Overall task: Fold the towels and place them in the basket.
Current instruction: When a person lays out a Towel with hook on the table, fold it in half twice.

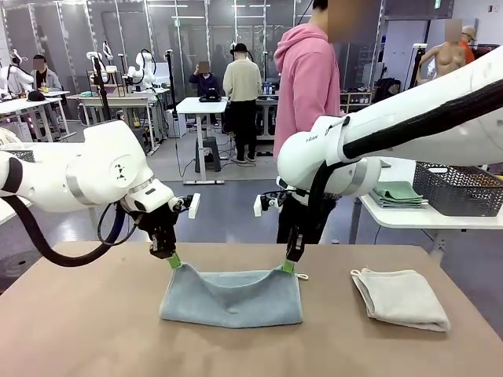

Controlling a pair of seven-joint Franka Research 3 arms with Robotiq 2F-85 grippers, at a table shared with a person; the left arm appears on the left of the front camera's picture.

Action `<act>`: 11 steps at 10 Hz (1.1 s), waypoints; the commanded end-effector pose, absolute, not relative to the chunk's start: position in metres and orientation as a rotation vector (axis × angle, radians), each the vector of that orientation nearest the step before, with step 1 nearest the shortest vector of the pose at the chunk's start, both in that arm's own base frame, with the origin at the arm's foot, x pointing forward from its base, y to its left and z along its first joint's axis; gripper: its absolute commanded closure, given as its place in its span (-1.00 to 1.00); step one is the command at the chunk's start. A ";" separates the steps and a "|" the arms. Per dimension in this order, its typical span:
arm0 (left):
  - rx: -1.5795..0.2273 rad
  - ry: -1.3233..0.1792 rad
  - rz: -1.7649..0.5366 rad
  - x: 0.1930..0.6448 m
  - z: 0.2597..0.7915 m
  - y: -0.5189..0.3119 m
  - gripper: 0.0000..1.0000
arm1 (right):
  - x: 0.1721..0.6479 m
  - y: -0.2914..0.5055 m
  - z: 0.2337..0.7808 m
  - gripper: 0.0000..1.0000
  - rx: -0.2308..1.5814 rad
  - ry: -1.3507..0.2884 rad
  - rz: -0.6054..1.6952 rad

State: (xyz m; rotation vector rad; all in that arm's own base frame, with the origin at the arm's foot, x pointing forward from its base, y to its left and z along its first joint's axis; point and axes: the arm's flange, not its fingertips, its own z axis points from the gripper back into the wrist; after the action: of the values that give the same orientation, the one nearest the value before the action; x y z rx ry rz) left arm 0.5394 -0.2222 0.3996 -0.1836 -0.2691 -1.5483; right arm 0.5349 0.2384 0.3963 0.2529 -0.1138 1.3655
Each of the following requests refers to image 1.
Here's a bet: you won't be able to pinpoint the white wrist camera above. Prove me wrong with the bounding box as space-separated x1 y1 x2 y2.
253 190 288 218
172 192 201 219

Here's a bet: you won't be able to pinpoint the light grey towel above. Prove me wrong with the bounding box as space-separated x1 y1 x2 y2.
350 268 451 333

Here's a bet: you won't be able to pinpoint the mannequin in orange shirt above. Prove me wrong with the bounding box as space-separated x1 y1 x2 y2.
459 25 479 64

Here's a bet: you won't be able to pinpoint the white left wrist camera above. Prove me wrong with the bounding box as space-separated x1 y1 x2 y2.
172 192 201 219

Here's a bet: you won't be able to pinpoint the seated person in grey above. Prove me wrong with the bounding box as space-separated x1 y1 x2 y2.
29 54 64 93

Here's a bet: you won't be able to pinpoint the person in dark jacket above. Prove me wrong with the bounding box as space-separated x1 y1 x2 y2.
188 60 221 126

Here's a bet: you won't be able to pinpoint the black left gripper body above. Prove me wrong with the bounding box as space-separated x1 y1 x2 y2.
137 207 178 241

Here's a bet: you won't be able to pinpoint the blue grey towel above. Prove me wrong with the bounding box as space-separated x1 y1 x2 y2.
159 262 310 330

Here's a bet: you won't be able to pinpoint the black tripod stand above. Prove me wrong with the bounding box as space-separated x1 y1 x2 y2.
89 54 115 126
164 49 180 138

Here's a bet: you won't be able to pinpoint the grey cloth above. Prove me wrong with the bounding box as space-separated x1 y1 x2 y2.
373 198 429 209

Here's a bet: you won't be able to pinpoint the grey woven plastic basket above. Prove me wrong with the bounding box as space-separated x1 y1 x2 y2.
412 161 503 218
0 150 36 163

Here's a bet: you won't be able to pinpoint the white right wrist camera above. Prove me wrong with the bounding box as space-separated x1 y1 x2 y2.
253 190 288 218

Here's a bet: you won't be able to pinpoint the beige mannequin with black trousers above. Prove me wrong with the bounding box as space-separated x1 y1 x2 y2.
416 38 471 86

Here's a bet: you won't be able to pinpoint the black bags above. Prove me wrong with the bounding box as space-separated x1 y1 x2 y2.
375 77 406 105

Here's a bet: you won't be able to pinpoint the white lab desk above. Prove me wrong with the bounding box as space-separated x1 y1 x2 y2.
0 96 66 141

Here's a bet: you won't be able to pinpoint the grey step stool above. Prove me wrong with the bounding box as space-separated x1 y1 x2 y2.
195 136 222 173

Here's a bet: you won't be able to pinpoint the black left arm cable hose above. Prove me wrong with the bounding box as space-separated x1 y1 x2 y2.
0 194 138 269

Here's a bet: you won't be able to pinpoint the person in pink hoodie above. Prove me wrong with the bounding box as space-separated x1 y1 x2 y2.
274 0 345 245

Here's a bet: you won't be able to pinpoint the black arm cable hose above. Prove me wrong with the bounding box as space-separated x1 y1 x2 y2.
307 80 503 244
0 194 138 269

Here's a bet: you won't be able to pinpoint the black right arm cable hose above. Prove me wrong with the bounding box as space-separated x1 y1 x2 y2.
307 80 503 244

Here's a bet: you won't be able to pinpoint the green towel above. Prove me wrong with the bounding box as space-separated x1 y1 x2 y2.
371 180 425 201

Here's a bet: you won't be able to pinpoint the white shelf unit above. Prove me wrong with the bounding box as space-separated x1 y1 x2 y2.
340 90 373 106

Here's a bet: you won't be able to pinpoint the person in cream sweater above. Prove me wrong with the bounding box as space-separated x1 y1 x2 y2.
222 42 263 164

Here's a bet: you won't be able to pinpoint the dark grey plastic stool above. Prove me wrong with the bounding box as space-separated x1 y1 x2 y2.
0 254 40 294

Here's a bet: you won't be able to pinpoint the white standing desk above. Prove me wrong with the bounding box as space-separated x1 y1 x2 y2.
175 96 233 185

